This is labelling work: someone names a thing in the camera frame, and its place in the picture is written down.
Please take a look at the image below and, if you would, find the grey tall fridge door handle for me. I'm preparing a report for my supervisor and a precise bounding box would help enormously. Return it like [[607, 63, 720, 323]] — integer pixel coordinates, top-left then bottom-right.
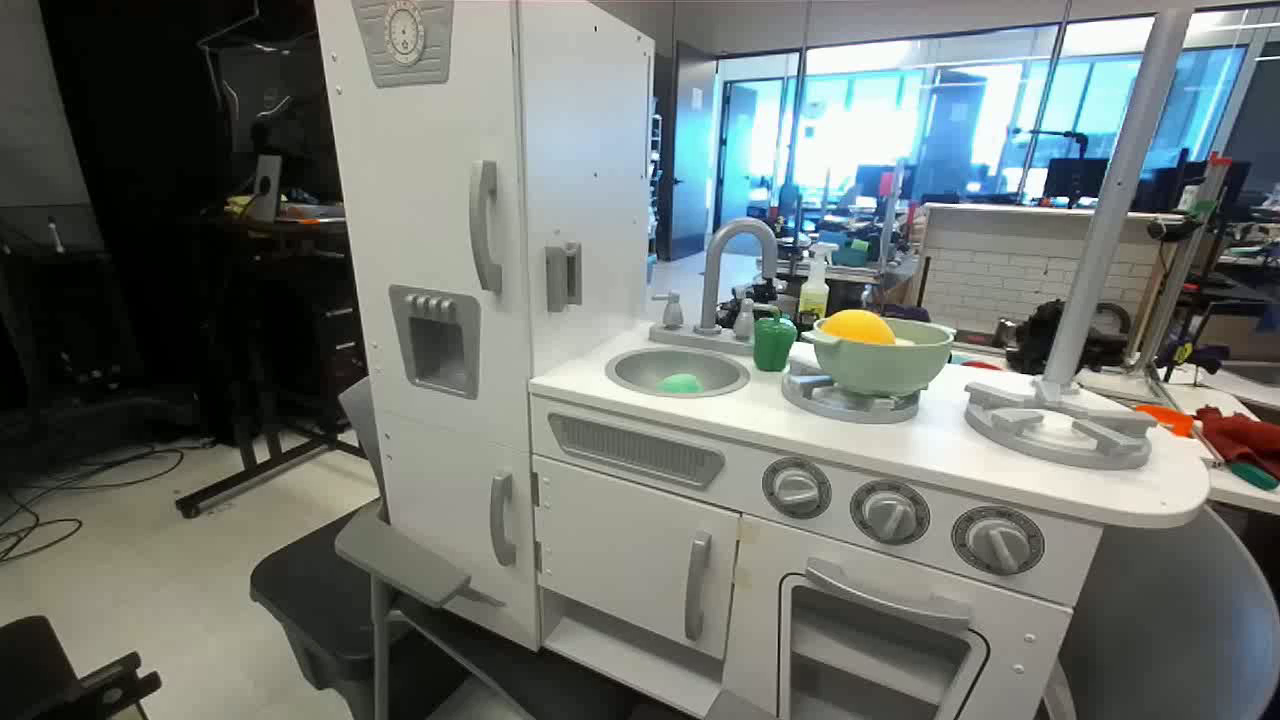
[[470, 155, 507, 302]]

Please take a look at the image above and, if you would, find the yellow toy lemon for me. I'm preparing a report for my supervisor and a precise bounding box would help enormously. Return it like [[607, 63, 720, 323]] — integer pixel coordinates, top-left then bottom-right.
[[818, 303, 902, 354]]

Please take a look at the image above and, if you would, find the white tall fridge door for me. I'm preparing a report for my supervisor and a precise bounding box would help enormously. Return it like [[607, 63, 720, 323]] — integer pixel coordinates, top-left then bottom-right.
[[311, 0, 530, 419]]

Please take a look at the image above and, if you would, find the white short fridge door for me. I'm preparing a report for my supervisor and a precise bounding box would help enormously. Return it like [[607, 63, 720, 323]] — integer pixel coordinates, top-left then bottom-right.
[[374, 396, 540, 650]]

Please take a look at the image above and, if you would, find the grey round fridge emblem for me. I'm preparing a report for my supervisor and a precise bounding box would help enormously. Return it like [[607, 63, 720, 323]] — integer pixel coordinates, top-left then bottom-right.
[[349, 0, 461, 91]]

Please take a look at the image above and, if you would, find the grey vent panel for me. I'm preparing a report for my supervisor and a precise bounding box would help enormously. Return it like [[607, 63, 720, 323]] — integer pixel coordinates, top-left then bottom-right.
[[545, 407, 728, 497]]

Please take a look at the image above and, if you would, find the silver toy faucet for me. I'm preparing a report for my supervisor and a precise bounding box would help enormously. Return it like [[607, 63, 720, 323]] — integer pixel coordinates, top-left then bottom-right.
[[643, 214, 784, 355]]

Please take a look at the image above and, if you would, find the grey toy phone cradle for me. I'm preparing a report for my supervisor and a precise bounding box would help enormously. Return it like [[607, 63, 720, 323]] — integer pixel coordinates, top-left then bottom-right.
[[540, 242, 588, 315]]

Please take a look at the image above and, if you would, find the green toy cup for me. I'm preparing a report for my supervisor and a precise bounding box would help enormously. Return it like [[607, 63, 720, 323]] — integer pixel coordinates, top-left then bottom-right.
[[748, 303, 800, 378]]

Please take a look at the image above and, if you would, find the yellow spray bottle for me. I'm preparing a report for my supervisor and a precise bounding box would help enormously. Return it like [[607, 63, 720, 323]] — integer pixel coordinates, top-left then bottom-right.
[[792, 244, 838, 323]]

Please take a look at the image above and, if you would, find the white sink cabinet door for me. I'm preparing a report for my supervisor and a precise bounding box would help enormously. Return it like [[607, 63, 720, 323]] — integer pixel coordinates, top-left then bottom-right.
[[531, 453, 744, 664]]

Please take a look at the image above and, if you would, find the white slotted wheel plate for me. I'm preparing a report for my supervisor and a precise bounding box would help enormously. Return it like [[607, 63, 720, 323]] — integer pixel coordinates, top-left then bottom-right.
[[778, 365, 928, 427]]

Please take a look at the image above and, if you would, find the grey stove knob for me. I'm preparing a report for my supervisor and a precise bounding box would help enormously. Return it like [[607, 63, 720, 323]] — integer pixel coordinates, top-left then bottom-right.
[[760, 457, 838, 523], [950, 499, 1047, 580], [850, 475, 935, 549]]

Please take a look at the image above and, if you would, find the grey ice dispenser box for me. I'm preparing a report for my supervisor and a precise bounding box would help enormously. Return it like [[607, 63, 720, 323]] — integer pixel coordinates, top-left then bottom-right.
[[386, 280, 485, 406]]

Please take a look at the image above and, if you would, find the white toy kitchen unit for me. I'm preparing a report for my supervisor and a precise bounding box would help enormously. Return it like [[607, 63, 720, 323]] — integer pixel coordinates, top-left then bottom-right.
[[311, 0, 1215, 720]]

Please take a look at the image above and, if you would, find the pale green bowl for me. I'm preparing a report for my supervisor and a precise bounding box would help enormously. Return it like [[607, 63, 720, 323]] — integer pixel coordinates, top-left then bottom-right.
[[800, 315, 962, 406]]

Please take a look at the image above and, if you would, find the white oven door with window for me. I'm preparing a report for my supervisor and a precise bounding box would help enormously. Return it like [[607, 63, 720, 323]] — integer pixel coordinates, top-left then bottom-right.
[[720, 516, 1074, 720]]

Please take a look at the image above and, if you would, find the black desk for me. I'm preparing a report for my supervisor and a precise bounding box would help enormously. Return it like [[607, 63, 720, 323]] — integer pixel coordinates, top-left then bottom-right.
[[173, 195, 376, 523]]

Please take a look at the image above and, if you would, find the white office counter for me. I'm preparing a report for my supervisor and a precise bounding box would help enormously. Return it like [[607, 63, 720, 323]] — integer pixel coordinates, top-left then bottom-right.
[[918, 195, 1180, 340]]

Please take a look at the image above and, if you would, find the grey toy stove burner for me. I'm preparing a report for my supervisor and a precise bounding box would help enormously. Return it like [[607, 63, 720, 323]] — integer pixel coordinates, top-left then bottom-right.
[[962, 378, 1161, 473]]

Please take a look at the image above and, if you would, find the black backpack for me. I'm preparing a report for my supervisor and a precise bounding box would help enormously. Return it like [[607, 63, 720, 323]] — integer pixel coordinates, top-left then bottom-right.
[[1005, 295, 1139, 380]]

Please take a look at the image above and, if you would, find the white metal pole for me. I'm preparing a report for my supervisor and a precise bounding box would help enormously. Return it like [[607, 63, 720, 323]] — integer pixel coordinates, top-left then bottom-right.
[[1036, 0, 1202, 406]]

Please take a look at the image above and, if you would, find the orange plastic tool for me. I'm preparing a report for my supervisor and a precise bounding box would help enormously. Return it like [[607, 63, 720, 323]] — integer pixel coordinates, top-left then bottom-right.
[[1138, 402, 1202, 440]]

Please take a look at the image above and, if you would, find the red cloth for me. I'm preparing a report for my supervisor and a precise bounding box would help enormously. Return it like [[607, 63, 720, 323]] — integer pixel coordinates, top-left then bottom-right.
[[1187, 406, 1280, 484]]

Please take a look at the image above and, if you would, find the teal plastic item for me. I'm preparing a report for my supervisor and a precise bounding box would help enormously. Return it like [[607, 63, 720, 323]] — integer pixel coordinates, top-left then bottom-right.
[[1223, 457, 1280, 497]]

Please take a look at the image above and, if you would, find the black chair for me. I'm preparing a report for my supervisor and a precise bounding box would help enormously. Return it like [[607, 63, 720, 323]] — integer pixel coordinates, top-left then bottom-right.
[[0, 611, 167, 720]]

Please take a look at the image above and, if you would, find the grey short fridge door handle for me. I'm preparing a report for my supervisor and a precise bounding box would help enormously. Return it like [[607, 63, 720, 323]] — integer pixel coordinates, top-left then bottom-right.
[[485, 467, 526, 574]]

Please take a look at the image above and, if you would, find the grey cabinet door handle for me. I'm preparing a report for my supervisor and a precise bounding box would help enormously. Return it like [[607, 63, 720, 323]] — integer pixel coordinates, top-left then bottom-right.
[[682, 534, 716, 650]]

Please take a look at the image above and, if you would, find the grey oven door handle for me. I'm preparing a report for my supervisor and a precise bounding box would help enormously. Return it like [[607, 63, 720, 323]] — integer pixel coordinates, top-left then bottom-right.
[[800, 558, 980, 637]]

